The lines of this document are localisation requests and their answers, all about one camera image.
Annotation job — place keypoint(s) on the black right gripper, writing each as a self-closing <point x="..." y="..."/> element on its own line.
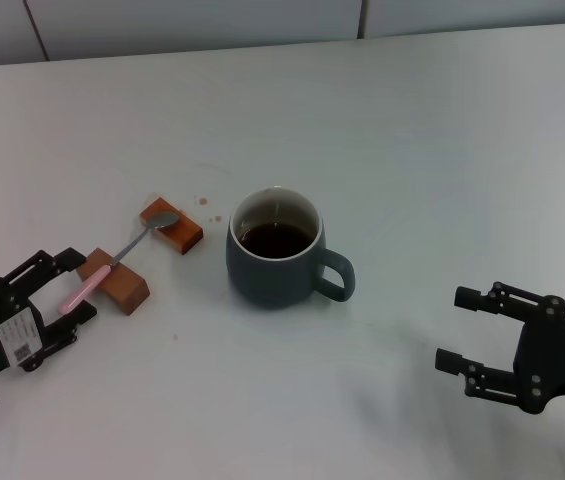
<point x="557" y="355"/>

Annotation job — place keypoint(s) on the grey ceramic coffee cup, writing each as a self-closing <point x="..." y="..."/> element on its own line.
<point x="267" y="280"/>

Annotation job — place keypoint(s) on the matte brown wooden block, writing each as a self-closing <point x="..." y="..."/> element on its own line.
<point x="124" y="287"/>

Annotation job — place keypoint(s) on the glossy brown wooden block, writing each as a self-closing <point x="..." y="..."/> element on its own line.
<point x="184" y="235"/>

